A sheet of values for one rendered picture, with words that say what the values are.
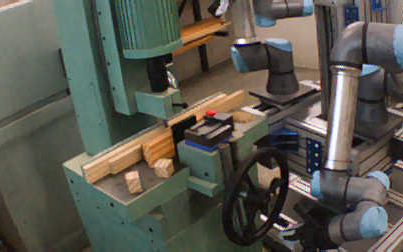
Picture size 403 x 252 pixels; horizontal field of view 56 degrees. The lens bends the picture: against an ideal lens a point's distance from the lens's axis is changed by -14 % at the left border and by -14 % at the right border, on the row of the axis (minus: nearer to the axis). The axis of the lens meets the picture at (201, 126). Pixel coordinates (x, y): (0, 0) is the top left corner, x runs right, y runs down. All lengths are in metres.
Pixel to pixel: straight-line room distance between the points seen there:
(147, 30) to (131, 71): 0.21
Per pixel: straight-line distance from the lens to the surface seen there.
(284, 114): 1.85
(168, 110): 1.25
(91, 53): 1.34
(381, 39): 1.06
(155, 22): 1.15
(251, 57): 1.76
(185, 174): 1.19
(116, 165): 1.23
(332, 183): 1.10
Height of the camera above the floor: 1.48
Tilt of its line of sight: 24 degrees down
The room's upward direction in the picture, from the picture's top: 9 degrees counter-clockwise
